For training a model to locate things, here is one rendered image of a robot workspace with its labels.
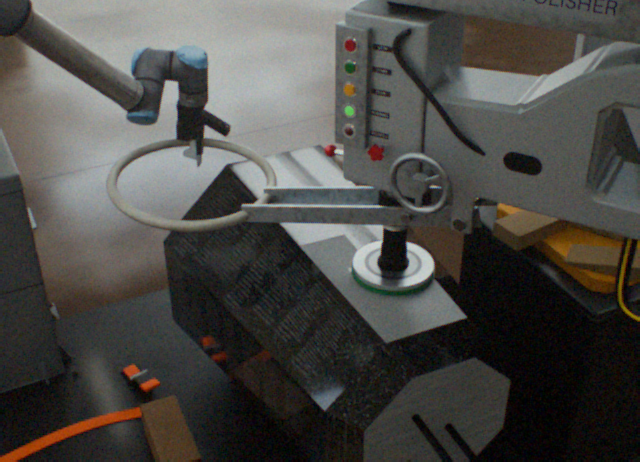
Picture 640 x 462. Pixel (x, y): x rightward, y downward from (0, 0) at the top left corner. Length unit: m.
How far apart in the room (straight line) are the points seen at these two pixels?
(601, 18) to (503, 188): 0.43
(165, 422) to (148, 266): 1.09
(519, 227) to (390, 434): 0.73
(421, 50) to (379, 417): 0.85
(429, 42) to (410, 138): 0.22
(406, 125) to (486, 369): 0.64
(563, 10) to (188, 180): 2.97
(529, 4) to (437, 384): 0.90
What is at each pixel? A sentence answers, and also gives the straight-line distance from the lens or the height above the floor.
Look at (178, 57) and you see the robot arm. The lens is 2.46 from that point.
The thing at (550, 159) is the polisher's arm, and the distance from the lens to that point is 1.75.
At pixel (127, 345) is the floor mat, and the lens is 3.26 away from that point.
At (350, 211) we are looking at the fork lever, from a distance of 2.06.
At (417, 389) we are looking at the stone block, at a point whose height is 0.73.
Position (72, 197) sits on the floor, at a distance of 4.29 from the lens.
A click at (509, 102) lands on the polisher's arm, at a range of 1.75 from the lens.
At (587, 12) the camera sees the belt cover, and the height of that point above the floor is 1.62.
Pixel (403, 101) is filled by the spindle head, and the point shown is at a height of 1.36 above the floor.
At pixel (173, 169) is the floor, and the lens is 4.43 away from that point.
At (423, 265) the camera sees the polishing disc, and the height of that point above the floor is 0.85.
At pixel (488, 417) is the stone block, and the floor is 0.54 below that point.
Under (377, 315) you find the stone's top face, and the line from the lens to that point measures 2.03.
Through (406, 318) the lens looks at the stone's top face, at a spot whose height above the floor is 0.82.
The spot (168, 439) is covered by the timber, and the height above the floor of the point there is 0.14.
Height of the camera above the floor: 2.09
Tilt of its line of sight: 33 degrees down
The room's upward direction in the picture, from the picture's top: straight up
